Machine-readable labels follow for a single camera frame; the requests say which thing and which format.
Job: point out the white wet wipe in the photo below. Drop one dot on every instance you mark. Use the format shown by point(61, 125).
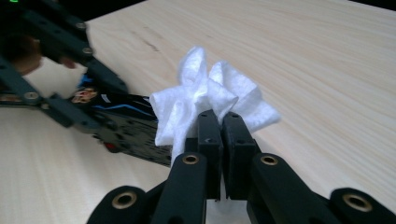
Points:
point(199, 90)

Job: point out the blue toy car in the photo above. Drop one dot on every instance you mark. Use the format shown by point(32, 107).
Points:
point(130, 124)

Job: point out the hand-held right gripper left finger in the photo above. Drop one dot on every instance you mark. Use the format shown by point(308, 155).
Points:
point(190, 186)

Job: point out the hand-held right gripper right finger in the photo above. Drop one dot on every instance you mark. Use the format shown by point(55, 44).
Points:
point(267, 186)

